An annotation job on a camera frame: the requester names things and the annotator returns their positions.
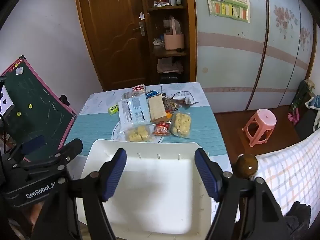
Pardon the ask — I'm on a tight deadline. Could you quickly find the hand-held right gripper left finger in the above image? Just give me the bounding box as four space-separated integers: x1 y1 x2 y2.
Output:
31 148 127 240

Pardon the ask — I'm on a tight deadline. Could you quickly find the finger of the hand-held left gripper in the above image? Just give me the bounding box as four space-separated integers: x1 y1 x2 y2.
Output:
10 138 84 180
6 135 47 161

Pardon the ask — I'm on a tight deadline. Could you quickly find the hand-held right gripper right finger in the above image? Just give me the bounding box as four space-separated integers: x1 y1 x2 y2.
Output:
194 148 292 240

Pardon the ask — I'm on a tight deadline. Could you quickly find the white plastic tray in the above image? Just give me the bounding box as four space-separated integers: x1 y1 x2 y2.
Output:
80 139 213 237

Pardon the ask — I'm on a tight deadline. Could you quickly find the clear packet of yellow puffs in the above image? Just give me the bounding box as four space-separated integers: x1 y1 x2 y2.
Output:
171 111 192 138

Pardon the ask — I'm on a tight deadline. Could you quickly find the large clear blue packet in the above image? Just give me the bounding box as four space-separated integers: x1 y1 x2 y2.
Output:
118 95 153 142

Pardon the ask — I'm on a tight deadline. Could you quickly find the small red snack packet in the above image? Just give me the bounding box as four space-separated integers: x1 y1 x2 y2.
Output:
152 121 172 137

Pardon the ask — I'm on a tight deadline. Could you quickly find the beige cracker packet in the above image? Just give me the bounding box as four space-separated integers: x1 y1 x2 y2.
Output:
148 96 167 123

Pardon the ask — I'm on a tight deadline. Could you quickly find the clear mixed nut packet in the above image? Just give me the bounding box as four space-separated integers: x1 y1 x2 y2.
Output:
164 101 180 113

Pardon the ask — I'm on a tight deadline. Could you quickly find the red label cookie packet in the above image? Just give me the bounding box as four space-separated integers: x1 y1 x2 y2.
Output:
122 85 146 100

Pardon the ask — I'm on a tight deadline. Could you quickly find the pink framed chalkboard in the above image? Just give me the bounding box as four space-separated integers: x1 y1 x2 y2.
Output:
0 55 78 163

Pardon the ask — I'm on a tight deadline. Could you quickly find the teal patterned tablecloth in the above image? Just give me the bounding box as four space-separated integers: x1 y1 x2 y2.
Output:
72 82 234 220

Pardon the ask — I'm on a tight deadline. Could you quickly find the black clamp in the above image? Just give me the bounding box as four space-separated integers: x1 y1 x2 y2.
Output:
59 94 71 107

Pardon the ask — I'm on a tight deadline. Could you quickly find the pink plastic stool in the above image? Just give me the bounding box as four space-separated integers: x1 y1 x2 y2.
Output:
242 109 277 147

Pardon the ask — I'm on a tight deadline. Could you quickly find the checked bedsheet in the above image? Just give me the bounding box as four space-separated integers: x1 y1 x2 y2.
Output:
255 130 320 218

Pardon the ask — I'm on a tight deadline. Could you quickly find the person's dark clothing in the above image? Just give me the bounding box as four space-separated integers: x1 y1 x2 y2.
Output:
285 201 312 240

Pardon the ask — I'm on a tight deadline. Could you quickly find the pink toy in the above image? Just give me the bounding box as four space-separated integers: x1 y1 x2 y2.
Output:
287 109 300 125

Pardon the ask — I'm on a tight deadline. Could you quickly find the folded pink cloth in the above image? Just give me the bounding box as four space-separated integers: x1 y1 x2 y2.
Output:
157 58 184 74

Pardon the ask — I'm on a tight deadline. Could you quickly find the floral wardrobe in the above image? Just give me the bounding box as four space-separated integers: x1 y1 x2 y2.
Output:
192 0 318 112

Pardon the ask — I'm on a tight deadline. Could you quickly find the blue white cloth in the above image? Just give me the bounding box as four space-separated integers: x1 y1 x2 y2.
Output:
304 94 320 133

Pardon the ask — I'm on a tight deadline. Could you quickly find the wooden door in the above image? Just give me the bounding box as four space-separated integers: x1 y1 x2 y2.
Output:
74 0 150 90

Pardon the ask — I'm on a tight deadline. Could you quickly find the wooden shelf cabinet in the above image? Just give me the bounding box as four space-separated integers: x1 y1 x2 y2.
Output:
139 0 198 84

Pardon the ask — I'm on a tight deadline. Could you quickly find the pink basket with handle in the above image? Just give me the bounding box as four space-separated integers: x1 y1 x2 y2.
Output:
164 16 185 50

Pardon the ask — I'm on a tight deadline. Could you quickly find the silver door handle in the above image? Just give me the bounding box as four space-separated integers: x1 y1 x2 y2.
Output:
132 21 146 37

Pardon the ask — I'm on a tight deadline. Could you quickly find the wall poster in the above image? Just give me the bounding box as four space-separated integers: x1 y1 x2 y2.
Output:
204 0 251 23

